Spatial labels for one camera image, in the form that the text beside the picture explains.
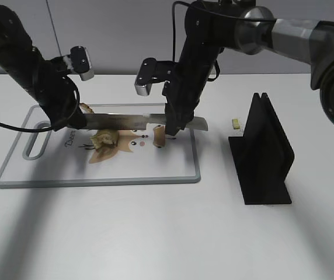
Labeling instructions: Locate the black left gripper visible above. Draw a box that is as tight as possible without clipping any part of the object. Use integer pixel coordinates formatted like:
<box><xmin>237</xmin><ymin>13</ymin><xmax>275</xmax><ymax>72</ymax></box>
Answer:
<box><xmin>32</xmin><ymin>58</ymin><xmax>85</xmax><ymax>131</ymax></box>

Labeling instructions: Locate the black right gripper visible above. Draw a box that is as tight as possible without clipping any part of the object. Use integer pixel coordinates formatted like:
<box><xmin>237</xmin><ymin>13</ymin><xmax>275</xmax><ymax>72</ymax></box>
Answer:
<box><xmin>162</xmin><ymin>37</ymin><xmax>217</xmax><ymax>136</ymax></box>

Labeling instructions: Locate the white-handled kitchen knife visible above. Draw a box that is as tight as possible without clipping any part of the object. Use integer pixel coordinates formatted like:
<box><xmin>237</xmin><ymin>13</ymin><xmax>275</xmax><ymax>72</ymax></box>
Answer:
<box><xmin>81</xmin><ymin>113</ymin><xmax>209</xmax><ymax>131</ymax></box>

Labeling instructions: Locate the partly peeled yellow banana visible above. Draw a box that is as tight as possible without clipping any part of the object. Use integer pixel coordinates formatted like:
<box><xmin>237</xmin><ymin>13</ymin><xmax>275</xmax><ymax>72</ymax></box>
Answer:
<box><xmin>79</xmin><ymin>102</ymin><xmax>119</xmax><ymax>150</ymax></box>

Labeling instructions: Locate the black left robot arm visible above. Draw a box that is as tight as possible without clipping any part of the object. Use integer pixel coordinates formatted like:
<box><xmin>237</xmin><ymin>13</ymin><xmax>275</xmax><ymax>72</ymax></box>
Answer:
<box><xmin>0</xmin><ymin>5</ymin><xmax>94</xmax><ymax>131</ymax></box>

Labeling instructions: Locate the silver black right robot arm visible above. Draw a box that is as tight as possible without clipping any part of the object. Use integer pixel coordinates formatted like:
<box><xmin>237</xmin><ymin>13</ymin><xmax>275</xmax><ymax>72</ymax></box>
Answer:
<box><xmin>163</xmin><ymin>1</ymin><xmax>334</xmax><ymax>135</ymax></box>

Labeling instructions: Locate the small banana piece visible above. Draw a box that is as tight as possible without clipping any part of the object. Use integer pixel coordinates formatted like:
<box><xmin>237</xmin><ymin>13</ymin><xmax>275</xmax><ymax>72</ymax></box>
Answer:
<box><xmin>232</xmin><ymin>118</ymin><xmax>241</xmax><ymax>130</ymax></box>

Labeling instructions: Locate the grey-rimmed white cutting board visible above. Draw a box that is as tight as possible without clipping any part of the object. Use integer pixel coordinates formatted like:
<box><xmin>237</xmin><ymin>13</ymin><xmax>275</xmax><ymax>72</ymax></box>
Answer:
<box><xmin>0</xmin><ymin>102</ymin><xmax>201</xmax><ymax>189</ymax></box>

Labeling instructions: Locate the black knife stand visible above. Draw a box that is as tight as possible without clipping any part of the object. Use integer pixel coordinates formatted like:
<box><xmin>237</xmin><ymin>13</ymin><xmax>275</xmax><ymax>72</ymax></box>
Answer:
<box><xmin>228</xmin><ymin>93</ymin><xmax>295</xmax><ymax>205</ymax></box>

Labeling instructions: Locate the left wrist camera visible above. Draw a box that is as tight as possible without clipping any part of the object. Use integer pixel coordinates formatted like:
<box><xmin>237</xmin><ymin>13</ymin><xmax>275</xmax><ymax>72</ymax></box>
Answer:
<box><xmin>65</xmin><ymin>45</ymin><xmax>95</xmax><ymax>81</ymax></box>

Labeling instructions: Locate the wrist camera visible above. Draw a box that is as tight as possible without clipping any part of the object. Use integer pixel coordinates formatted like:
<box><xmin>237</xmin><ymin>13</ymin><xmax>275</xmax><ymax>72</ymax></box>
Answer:
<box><xmin>65</xmin><ymin>45</ymin><xmax>95</xmax><ymax>81</ymax></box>
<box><xmin>134</xmin><ymin>58</ymin><xmax>176</xmax><ymax>96</ymax></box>

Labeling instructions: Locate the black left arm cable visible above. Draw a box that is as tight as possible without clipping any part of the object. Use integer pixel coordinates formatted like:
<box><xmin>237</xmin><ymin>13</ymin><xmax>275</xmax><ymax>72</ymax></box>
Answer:
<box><xmin>0</xmin><ymin>46</ymin><xmax>81</xmax><ymax>132</ymax></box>

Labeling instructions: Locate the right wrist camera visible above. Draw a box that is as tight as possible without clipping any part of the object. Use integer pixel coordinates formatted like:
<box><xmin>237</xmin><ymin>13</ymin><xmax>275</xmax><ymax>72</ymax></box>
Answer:
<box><xmin>134</xmin><ymin>58</ymin><xmax>176</xmax><ymax>96</ymax></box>

